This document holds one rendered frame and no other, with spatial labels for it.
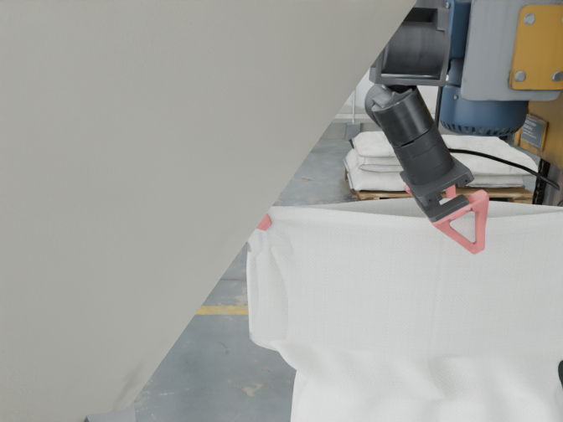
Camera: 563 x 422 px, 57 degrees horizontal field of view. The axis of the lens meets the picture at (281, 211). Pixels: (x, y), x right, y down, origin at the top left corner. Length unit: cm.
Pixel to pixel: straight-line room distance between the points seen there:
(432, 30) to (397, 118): 10
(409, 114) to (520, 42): 34
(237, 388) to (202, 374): 16
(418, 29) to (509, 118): 40
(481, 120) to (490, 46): 13
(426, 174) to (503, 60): 33
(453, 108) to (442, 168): 34
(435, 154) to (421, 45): 12
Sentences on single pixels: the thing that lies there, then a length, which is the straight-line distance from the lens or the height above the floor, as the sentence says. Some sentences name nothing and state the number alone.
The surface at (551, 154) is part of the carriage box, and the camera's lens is 107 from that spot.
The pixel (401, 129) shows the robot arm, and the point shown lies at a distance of 61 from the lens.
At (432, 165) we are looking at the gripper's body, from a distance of 62.
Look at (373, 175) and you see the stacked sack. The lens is 358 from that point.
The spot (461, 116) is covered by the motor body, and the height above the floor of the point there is 112.
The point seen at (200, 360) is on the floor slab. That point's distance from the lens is 216.
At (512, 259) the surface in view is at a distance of 72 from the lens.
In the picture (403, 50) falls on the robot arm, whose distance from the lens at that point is 59.
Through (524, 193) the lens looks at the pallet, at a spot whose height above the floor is 14.
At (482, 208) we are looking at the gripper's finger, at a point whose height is 108.
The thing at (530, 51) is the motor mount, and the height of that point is 123.
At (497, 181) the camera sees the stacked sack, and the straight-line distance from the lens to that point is 389.
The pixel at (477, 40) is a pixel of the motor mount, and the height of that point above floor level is 124.
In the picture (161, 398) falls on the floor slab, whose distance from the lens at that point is 201.
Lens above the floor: 128
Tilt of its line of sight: 21 degrees down
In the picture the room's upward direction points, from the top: straight up
